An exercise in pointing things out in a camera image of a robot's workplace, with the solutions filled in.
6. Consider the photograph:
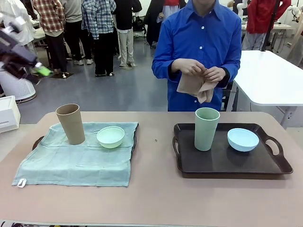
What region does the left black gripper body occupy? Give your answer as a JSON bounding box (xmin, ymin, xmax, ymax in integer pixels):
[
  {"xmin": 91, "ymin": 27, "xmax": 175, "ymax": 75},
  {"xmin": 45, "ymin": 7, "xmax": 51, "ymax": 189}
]
[{"xmin": 0, "ymin": 30, "xmax": 42, "ymax": 85}]

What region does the brown plastic cup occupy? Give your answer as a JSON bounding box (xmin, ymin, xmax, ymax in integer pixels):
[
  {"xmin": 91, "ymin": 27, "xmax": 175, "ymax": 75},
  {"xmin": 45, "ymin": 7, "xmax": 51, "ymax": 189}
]
[{"xmin": 55, "ymin": 103, "xmax": 86, "ymax": 146}]

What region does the mint green bowl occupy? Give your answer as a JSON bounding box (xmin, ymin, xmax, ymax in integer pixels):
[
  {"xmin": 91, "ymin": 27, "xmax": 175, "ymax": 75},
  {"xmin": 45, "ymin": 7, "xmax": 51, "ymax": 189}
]
[{"xmin": 96, "ymin": 126, "xmax": 125, "ymax": 149}]

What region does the teal cloth mat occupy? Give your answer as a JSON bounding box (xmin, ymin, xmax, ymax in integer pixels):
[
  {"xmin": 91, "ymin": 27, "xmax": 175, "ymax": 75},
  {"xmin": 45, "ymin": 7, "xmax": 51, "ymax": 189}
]
[{"xmin": 11, "ymin": 122, "xmax": 139, "ymax": 189}]

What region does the beige cloth mat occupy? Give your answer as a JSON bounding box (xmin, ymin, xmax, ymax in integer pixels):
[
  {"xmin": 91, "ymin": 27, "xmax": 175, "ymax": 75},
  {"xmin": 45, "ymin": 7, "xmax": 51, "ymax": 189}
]
[{"xmin": 176, "ymin": 68, "xmax": 215, "ymax": 104}]

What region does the person's left forearm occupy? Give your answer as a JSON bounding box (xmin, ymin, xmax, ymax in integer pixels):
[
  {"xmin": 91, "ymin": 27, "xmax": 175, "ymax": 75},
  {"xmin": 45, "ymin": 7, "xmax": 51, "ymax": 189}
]
[{"xmin": 221, "ymin": 68, "xmax": 242, "ymax": 90}]

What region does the person's right forearm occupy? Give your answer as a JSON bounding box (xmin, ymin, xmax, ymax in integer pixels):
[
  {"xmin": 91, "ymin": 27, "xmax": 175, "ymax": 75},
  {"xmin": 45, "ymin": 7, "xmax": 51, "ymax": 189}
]
[{"xmin": 151, "ymin": 59, "xmax": 178, "ymax": 83}]

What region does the dark brown serving tray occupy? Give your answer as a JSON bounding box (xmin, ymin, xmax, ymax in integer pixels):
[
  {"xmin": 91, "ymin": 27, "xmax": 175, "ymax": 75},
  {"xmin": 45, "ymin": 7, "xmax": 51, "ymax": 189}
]
[
  {"xmin": 32, "ymin": 122, "xmax": 138, "ymax": 157},
  {"xmin": 172, "ymin": 122, "xmax": 294, "ymax": 179}
]

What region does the person's right hand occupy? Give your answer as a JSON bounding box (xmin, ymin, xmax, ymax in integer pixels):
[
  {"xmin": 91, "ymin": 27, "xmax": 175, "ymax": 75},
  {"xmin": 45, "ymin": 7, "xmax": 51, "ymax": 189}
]
[{"xmin": 171, "ymin": 58, "xmax": 207, "ymax": 76}]

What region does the person's left hand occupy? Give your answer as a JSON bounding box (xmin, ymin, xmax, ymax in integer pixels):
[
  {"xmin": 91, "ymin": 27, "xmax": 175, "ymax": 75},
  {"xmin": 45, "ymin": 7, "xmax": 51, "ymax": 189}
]
[{"xmin": 203, "ymin": 67, "xmax": 229, "ymax": 82}]

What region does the white air purifier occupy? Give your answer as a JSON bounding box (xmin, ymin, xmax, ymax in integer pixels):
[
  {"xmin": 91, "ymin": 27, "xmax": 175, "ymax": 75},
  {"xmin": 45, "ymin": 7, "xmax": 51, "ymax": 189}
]
[{"xmin": 0, "ymin": 68, "xmax": 37, "ymax": 103}]

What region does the bystander in white clothes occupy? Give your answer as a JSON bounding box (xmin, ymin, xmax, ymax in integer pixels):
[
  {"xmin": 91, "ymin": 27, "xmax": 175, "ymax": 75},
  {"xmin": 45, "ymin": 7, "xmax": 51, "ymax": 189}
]
[{"xmin": 0, "ymin": 0, "xmax": 36, "ymax": 54}]

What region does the bystander in grey top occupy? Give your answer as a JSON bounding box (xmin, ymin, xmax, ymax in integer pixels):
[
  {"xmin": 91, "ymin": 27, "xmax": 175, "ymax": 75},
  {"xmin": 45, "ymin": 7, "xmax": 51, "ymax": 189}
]
[{"xmin": 61, "ymin": 0, "xmax": 95, "ymax": 66}]

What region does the white box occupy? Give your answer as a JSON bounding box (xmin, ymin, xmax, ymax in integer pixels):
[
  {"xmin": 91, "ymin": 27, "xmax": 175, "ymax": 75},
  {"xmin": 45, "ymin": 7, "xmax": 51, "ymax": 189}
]
[{"xmin": 0, "ymin": 95, "xmax": 21, "ymax": 134}]

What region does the bystander in blue plaid shirt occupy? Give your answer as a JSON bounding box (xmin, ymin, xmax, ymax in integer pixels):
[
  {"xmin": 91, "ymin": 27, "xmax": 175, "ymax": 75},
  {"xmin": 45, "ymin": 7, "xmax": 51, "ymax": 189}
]
[{"xmin": 81, "ymin": 0, "xmax": 117, "ymax": 77}]

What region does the bystander in black top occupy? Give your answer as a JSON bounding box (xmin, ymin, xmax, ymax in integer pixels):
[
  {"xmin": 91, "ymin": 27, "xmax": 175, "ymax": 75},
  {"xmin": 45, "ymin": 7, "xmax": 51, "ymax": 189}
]
[{"xmin": 115, "ymin": 0, "xmax": 143, "ymax": 68}]

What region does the person in blue shirt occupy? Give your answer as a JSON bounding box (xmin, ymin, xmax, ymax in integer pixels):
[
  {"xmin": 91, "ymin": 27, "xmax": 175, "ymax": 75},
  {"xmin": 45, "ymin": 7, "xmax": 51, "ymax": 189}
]
[{"xmin": 151, "ymin": 0, "xmax": 242, "ymax": 112}]

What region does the green plastic cup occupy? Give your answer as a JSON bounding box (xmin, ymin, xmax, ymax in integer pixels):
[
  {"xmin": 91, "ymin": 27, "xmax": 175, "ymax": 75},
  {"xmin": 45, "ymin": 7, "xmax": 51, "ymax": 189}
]
[{"xmin": 194, "ymin": 107, "xmax": 221, "ymax": 151}]

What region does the black stool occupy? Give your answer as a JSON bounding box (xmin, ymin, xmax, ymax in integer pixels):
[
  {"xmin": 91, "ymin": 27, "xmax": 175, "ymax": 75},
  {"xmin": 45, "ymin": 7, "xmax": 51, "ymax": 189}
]
[{"xmin": 222, "ymin": 81, "xmax": 238, "ymax": 112}]

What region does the light blue bowl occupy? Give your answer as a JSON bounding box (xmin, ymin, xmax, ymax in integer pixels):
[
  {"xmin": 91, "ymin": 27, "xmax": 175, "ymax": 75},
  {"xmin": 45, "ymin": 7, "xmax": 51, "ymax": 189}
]
[{"xmin": 227, "ymin": 128, "xmax": 260, "ymax": 152}]

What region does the white side table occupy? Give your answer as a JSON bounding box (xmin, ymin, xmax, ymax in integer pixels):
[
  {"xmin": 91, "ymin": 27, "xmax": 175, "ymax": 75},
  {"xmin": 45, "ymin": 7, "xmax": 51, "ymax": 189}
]
[{"xmin": 231, "ymin": 50, "xmax": 303, "ymax": 130}]

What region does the bystander in red top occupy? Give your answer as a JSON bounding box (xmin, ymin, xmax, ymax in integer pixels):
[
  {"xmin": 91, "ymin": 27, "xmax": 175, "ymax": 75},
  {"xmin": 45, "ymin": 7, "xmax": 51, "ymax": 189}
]
[{"xmin": 241, "ymin": 0, "xmax": 292, "ymax": 52}]

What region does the black stand pole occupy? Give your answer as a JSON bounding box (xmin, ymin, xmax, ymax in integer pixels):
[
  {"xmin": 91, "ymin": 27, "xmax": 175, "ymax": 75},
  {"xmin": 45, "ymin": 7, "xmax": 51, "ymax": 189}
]
[{"xmin": 259, "ymin": 0, "xmax": 286, "ymax": 52}]

